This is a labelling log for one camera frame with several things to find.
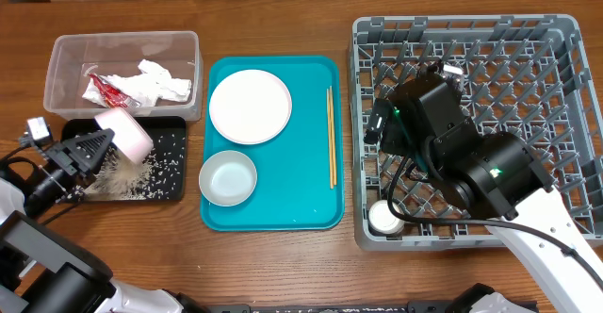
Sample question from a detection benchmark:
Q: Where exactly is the pink bowl with rice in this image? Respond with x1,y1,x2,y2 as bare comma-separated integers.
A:
94,107,154,164

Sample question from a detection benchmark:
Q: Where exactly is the red snack wrapper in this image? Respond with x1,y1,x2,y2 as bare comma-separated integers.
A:
90,74,140,108

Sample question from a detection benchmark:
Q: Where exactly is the white napkin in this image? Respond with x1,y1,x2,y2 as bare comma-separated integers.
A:
82,59,192,107

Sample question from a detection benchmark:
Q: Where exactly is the wooden chopstick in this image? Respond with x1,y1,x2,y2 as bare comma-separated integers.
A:
326,89,335,189
329,86,337,186

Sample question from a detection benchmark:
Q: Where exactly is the small white cup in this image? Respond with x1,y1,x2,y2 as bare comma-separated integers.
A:
367,200,404,237

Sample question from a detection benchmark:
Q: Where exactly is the grey shallow bowl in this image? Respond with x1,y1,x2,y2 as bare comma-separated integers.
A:
199,150,258,207

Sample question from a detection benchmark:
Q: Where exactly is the large white plate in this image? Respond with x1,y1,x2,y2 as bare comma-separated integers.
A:
209,69,293,145

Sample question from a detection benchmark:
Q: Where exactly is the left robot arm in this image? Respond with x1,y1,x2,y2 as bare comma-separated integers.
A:
1,129,185,313

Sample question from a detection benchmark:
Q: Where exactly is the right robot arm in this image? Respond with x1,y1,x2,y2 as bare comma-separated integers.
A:
364,72,602,312

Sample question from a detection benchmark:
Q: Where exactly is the grey dishwasher rack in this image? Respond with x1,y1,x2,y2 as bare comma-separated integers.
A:
349,14,602,251

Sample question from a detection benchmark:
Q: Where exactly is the pile of rice grains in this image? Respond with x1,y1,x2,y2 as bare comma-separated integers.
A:
79,132,186,201

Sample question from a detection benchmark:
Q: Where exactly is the black plastic tray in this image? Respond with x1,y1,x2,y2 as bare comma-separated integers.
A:
51,116,188,205

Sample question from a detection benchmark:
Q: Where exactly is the clear plastic bin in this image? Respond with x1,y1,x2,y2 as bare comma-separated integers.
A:
43,31,203,122

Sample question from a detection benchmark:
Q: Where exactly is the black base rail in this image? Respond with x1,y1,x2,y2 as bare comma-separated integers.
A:
206,300,451,313

